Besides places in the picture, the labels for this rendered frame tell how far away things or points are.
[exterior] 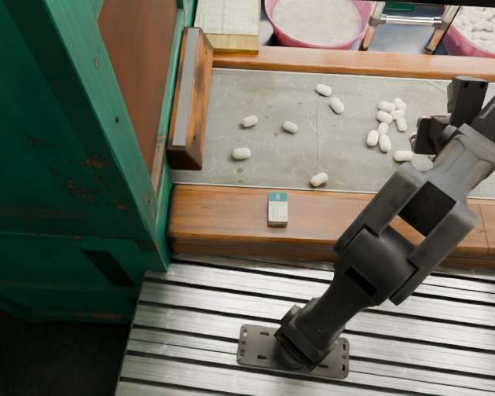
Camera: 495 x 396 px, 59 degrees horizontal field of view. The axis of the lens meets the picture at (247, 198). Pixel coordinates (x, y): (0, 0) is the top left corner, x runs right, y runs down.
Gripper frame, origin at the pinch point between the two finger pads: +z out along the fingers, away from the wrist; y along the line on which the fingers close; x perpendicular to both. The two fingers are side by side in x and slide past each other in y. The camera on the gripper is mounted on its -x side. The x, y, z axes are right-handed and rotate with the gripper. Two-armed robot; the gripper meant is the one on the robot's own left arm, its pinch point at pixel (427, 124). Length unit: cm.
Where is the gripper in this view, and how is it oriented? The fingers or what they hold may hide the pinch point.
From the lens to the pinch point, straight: 92.3
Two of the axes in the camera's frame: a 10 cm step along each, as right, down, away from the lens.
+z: 0.1, -4.0, 9.2
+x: -0.5, 9.1, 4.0
